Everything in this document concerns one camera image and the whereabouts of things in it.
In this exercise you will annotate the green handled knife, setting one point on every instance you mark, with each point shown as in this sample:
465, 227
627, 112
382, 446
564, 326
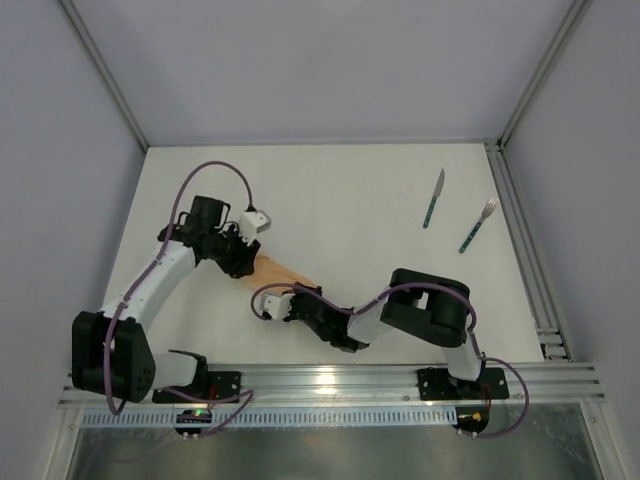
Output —
436, 194

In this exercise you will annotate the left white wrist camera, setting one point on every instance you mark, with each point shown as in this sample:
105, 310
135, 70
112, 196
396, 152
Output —
253, 223

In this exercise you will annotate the right corner aluminium post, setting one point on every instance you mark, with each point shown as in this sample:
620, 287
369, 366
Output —
556, 46

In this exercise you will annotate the left corner aluminium post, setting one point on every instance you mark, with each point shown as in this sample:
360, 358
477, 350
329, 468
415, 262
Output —
90, 47

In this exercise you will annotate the green handled fork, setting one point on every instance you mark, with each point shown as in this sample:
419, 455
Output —
487, 211

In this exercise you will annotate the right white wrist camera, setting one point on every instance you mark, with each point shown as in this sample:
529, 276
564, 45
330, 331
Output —
275, 306

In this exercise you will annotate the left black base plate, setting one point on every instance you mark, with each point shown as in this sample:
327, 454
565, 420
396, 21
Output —
222, 387

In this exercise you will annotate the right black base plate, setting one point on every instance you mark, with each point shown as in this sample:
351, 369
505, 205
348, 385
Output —
436, 384

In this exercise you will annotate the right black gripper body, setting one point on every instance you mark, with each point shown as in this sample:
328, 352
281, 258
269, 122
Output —
300, 304

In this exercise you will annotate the aluminium rail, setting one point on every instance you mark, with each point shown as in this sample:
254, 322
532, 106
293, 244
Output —
545, 312
391, 385

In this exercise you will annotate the right side aluminium rail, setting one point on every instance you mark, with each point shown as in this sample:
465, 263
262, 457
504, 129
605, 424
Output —
545, 312

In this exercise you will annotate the slotted grey cable duct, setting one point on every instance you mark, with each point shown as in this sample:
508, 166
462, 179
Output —
273, 417

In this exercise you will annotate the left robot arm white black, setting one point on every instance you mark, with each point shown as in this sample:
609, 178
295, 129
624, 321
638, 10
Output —
111, 354

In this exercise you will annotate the front aluminium rail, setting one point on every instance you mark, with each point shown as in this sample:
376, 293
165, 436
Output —
391, 385

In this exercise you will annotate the beige satin napkin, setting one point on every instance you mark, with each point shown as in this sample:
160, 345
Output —
267, 271

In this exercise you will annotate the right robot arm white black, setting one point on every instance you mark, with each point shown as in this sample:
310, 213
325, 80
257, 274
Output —
430, 308

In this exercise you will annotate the right controller board yellow plug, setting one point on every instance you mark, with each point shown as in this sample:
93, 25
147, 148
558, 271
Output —
471, 420

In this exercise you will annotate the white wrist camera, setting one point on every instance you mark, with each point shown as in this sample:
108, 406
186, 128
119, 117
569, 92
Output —
275, 306
253, 223

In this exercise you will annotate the corner aluminium post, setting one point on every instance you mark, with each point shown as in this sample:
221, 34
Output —
556, 46
90, 47

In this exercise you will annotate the left controller board with led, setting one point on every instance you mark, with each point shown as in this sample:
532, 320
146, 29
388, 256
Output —
192, 419

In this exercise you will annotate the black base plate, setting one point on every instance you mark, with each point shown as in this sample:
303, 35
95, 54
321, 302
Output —
436, 384
222, 387

